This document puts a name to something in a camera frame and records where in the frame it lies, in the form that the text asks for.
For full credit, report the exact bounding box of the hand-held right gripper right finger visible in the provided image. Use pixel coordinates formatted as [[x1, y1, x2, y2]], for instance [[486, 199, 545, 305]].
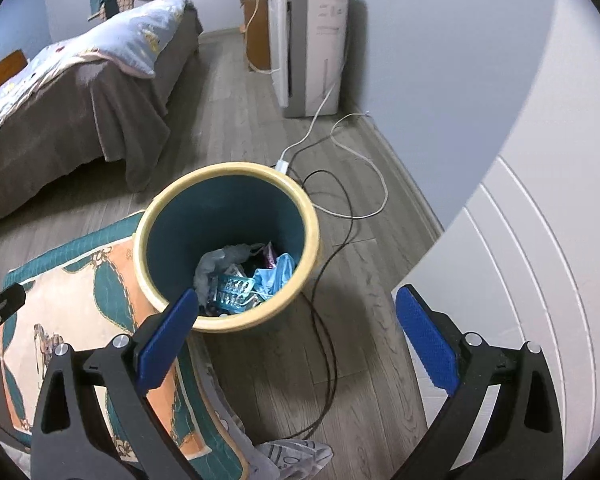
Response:
[[394, 284, 566, 480]]

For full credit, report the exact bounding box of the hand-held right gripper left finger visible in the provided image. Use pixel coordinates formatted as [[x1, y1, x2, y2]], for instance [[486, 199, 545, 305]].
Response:
[[30, 287, 201, 480]]

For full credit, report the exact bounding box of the teal trash bin yellow rim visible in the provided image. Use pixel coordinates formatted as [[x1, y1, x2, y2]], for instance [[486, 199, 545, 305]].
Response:
[[132, 161, 322, 333]]

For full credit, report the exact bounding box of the trash inside bin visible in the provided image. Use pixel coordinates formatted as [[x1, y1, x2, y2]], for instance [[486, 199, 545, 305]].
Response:
[[195, 242, 266, 306]]

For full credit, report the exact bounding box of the teal orange printed mat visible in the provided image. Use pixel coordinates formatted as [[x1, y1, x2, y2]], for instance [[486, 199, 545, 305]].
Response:
[[0, 210, 251, 480]]

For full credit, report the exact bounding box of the white panelled door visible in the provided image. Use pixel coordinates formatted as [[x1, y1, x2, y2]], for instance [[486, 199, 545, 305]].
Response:
[[391, 150, 600, 480]]

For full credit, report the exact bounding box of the blue face mask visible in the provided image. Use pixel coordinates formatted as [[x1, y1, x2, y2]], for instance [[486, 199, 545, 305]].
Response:
[[252, 254, 297, 296]]

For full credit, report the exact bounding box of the grey bedspread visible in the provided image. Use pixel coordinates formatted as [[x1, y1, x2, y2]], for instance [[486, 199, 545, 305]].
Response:
[[0, 7, 204, 231]]

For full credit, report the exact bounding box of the white striped cloth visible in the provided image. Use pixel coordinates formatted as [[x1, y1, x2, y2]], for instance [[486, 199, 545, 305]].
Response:
[[245, 439, 333, 480]]

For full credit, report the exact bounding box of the wooden bed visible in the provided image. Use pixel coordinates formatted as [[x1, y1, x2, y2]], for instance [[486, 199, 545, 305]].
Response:
[[0, 0, 204, 231]]

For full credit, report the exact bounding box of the blue printed quilt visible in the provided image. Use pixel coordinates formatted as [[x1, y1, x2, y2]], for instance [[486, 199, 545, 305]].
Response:
[[0, 0, 188, 153]]

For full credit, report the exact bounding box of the wooden cabinet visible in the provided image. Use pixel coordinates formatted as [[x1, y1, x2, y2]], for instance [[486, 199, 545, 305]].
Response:
[[240, 0, 272, 72]]

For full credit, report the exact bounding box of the white air purifier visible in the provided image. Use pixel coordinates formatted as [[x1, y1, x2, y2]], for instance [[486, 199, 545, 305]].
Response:
[[266, 0, 351, 119]]

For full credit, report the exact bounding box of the black floor cable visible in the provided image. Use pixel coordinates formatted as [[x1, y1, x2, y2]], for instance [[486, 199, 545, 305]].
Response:
[[280, 170, 353, 441]]

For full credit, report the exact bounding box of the white floor cable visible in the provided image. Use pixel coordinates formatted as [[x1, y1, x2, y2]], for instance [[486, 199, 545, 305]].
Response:
[[275, 87, 388, 221]]

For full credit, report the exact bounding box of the white power cable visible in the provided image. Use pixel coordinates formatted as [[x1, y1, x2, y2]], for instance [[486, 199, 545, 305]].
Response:
[[244, 0, 281, 76]]

